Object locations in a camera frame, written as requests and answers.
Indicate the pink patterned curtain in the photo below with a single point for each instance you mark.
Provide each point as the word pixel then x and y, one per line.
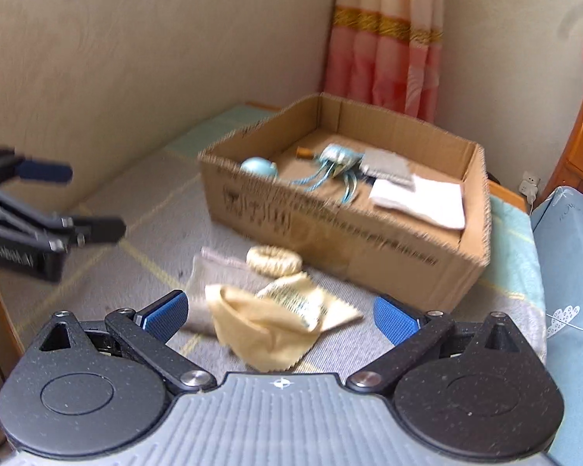
pixel 384 34

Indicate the light blue pillow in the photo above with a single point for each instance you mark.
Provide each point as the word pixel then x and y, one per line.
pixel 573 272

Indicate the white cloth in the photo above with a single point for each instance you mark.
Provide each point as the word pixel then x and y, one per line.
pixel 422 199

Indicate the printed cream cloth pouch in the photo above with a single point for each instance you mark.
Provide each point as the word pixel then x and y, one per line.
pixel 294 298

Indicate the white wall socket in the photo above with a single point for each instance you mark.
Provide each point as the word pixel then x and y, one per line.
pixel 529 185

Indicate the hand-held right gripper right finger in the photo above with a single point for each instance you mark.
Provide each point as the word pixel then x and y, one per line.
pixel 393 320

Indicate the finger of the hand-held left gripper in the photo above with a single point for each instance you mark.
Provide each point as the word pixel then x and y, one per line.
pixel 46 171
pixel 99 229

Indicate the cardboard box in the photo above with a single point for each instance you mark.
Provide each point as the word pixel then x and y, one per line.
pixel 369 252

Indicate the pale blue plush ball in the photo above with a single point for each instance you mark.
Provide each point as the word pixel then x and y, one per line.
pixel 258 167

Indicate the cream scrunchie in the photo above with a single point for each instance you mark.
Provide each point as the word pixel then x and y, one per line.
pixel 260 259

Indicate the yellow cloth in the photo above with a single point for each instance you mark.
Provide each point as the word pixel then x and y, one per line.
pixel 252 325

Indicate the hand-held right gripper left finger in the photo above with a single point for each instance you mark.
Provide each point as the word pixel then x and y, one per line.
pixel 167 315

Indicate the grey linen pouch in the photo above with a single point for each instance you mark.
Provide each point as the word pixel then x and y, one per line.
pixel 386 167
pixel 209 286

